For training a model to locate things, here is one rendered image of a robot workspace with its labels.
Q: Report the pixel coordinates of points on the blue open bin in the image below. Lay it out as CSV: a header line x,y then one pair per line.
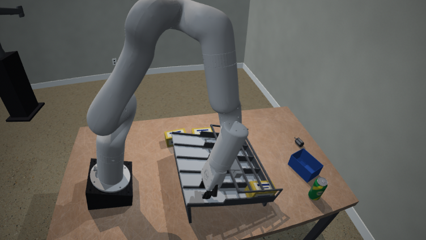
x,y
305,165

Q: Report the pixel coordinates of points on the green and yellow drink can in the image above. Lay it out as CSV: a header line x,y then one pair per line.
x,y
319,186

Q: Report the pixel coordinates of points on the yellow butter carton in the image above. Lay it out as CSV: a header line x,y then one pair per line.
x,y
255,186
168,137
198,130

